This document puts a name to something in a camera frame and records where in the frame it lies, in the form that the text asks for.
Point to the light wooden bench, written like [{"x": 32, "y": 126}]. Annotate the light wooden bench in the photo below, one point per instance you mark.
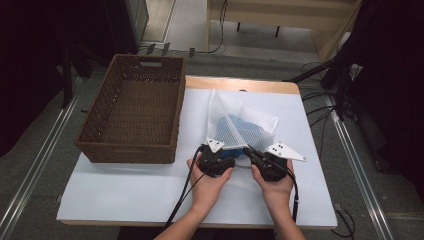
[{"x": 283, "y": 13}]

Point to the person's left hand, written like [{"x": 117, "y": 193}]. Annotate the person's left hand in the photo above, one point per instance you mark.
[{"x": 208, "y": 191}]

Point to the blue cloth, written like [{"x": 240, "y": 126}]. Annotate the blue cloth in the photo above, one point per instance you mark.
[{"x": 243, "y": 128}]

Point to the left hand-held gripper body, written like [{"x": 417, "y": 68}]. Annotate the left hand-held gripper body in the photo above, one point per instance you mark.
[{"x": 215, "y": 163}]

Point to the metal floor rail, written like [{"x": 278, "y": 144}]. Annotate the metal floor rail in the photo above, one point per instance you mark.
[
  {"x": 36, "y": 163},
  {"x": 360, "y": 173}
]

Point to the white mesh laundry bag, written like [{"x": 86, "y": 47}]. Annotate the white mesh laundry bag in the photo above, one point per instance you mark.
[{"x": 226, "y": 110}]

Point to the person's dark trousers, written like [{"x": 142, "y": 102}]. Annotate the person's dark trousers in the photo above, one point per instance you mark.
[{"x": 233, "y": 235}]

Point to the black metal stand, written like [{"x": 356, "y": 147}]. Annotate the black metal stand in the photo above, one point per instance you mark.
[
  {"x": 340, "y": 83},
  {"x": 67, "y": 80}
]

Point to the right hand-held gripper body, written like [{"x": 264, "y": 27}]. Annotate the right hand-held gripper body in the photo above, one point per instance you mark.
[{"x": 271, "y": 168}]

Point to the brown wicker basket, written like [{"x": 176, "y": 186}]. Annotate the brown wicker basket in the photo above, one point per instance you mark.
[{"x": 110, "y": 146}]

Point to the white table cover sheet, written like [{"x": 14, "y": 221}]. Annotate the white table cover sheet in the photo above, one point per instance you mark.
[{"x": 133, "y": 196}]

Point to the person's right hand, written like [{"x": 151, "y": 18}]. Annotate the person's right hand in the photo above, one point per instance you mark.
[{"x": 278, "y": 195}]

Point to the grey cabinet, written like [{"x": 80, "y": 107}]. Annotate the grey cabinet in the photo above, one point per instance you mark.
[{"x": 136, "y": 20}]

